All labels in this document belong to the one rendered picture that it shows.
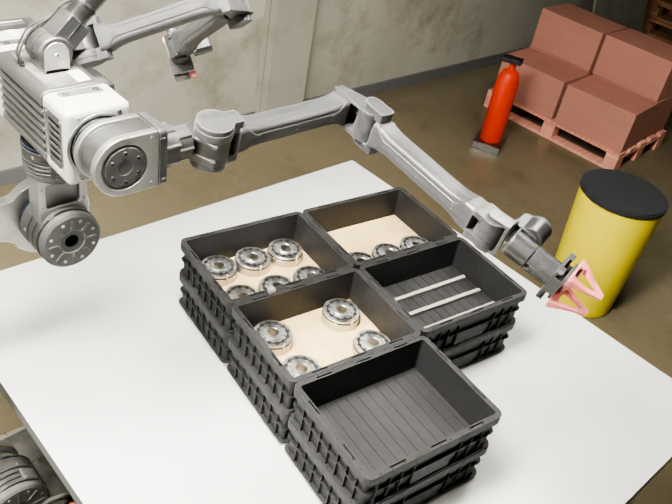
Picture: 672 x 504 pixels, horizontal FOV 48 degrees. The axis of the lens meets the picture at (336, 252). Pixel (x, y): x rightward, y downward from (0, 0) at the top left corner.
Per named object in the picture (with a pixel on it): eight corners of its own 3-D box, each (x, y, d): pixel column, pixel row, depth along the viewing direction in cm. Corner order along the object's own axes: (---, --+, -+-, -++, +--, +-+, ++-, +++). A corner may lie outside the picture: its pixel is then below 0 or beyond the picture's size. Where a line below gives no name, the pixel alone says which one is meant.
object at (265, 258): (243, 272, 213) (243, 270, 213) (229, 251, 220) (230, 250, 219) (275, 265, 218) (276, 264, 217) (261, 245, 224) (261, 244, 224)
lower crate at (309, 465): (349, 546, 167) (358, 514, 160) (280, 449, 185) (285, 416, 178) (478, 476, 188) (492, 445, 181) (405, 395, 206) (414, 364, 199)
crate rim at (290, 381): (290, 391, 173) (291, 383, 172) (228, 311, 191) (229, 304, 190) (421, 340, 194) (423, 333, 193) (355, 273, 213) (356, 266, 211)
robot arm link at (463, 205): (346, 138, 173) (360, 99, 166) (364, 133, 176) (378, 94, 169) (480, 260, 154) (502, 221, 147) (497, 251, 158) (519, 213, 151)
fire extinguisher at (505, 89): (494, 135, 510) (521, 49, 475) (514, 155, 491) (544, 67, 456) (460, 136, 501) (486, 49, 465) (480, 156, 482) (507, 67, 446)
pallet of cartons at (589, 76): (604, 176, 488) (646, 77, 448) (477, 102, 551) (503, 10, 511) (666, 151, 534) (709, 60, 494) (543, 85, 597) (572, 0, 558)
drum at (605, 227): (631, 305, 377) (684, 200, 341) (589, 334, 354) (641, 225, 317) (566, 263, 399) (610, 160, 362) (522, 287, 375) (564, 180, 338)
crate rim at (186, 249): (228, 311, 191) (229, 304, 190) (178, 246, 210) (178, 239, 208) (355, 273, 213) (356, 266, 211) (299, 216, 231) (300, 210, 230)
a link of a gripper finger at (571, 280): (597, 299, 151) (559, 270, 153) (616, 282, 145) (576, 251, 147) (582, 321, 147) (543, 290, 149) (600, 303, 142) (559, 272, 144)
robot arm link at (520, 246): (494, 253, 152) (508, 235, 148) (508, 239, 157) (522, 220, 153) (521, 275, 151) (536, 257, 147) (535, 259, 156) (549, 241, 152)
